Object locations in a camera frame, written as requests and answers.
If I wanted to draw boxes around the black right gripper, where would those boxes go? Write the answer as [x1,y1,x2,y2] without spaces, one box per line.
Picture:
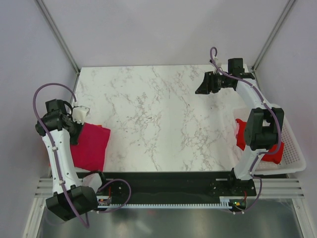
[195,71,231,95]

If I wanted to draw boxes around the crimson pink t-shirt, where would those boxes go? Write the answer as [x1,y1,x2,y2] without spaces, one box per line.
[70,123,111,171]

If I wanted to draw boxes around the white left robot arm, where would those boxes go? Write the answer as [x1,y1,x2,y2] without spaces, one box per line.
[35,99,109,221]

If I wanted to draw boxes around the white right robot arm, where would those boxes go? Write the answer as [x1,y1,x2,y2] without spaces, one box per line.
[195,58,284,196]

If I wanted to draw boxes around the red t-shirt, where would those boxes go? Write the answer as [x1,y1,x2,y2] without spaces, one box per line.
[235,119,284,164]

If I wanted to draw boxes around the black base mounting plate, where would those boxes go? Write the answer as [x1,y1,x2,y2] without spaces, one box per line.
[74,170,289,206]

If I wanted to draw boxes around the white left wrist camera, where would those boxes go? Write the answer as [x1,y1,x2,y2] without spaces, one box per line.
[72,106,90,124]

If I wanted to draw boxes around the aluminium frame post left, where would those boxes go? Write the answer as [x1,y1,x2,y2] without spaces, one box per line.
[34,0,80,76]

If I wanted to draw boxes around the aluminium frame post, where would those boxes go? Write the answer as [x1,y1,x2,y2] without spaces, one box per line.
[34,0,80,76]
[251,0,297,73]

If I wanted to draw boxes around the white slotted cable duct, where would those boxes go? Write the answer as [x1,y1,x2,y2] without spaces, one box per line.
[96,197,246,213]

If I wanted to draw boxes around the aluminium frame post right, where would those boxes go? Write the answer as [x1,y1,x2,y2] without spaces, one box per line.
[251,0,297,73]

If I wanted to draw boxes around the aluminium front rail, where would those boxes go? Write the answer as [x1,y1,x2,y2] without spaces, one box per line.
[35,178,304,199]

